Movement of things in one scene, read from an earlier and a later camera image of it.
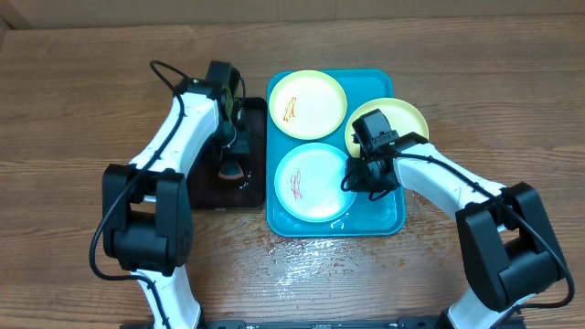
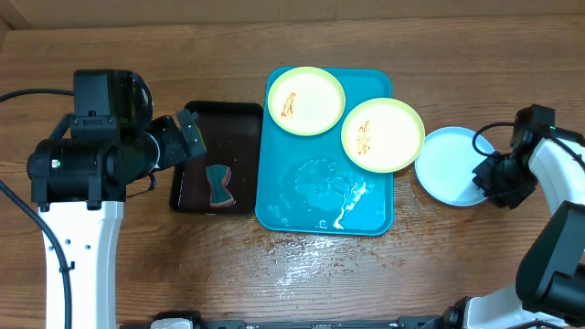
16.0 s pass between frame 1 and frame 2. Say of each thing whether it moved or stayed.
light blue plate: moved
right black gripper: moved
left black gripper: moved
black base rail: stayed
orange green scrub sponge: moved
